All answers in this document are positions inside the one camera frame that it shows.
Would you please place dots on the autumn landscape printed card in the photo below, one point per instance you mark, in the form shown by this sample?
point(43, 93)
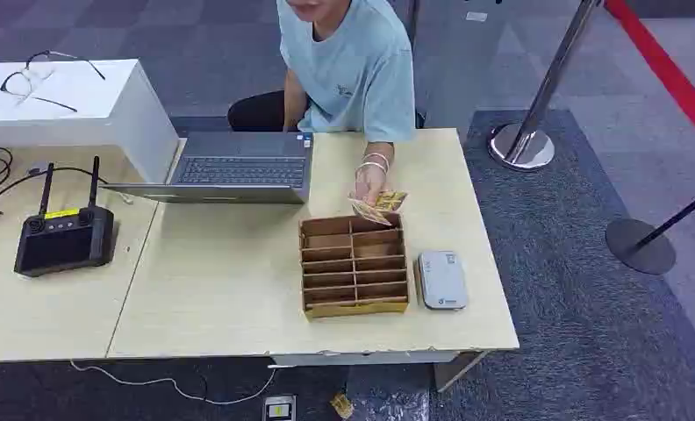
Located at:
point(391, 200)
point(372, 215)

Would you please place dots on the black remote controller with antennas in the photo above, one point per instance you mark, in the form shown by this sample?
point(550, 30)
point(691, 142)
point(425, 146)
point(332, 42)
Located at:
point(62, 244)

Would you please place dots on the grey laptop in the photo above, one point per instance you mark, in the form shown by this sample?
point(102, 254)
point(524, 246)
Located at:
point(243, 168)

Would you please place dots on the red barrier belt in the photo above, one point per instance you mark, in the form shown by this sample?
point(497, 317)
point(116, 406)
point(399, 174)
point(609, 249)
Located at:
point(667, 72)

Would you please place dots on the white floor sticker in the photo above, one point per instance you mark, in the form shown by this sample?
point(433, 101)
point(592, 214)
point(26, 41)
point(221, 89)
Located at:
point(476, 16)

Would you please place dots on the person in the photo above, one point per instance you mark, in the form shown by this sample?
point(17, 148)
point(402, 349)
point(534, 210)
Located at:
point(353, 69)

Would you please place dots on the white box cabinet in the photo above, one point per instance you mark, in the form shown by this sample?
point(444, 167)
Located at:
point(121, 122)

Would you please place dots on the pale desk leg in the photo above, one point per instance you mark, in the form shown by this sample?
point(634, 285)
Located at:
point(455, 371)

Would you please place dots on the person's left hand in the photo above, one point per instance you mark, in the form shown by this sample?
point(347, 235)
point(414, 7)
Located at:
point(369, 185)

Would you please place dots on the black rimmed eyeglasses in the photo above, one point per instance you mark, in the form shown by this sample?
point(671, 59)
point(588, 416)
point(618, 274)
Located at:
point(30, 78)

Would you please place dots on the clear plastic sheet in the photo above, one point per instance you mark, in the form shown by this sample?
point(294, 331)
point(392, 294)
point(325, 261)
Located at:
point(391, 404)

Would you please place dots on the chrome stanchion post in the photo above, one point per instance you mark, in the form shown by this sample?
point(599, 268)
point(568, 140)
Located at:
point(548, 84)

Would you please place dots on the yellow card scrap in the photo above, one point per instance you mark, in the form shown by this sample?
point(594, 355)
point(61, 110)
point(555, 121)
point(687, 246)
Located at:
point(342, 405)

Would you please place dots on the pale grey card reader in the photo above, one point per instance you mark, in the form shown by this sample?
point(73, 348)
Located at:
point(442, 280)

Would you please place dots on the floor power socket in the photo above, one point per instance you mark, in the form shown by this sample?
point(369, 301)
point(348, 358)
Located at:
point(279, 409)

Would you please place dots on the black stanchion post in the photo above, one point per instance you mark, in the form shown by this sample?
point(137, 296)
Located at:
point(638, 247)

